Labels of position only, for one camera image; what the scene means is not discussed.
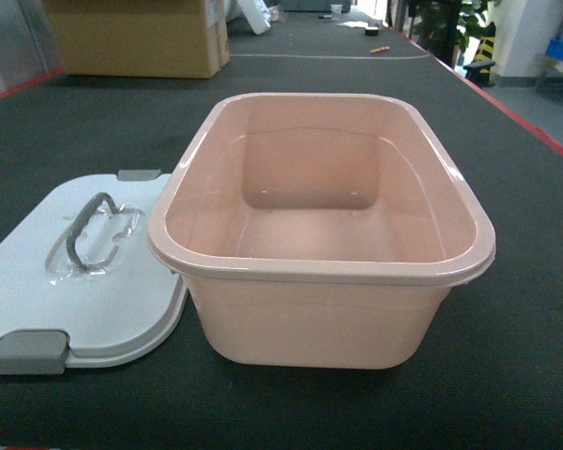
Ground white box lid grey latches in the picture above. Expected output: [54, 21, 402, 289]
[0, 170, 188, 375]

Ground dark grey table mat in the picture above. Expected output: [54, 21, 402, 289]
[0, 14, 563, 449]

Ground orange pen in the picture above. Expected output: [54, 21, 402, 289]
[369, 46, 390, 54]

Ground yellow black striped post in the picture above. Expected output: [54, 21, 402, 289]
[467, 22, 496, 74]

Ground cardboard box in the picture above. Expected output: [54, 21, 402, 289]
[43, 1, 230, 79]

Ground potted green plant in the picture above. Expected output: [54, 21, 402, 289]
[408, 0, 496, 55]

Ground pink plastic storage box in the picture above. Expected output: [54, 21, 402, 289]
[147, 93, 496, 369]

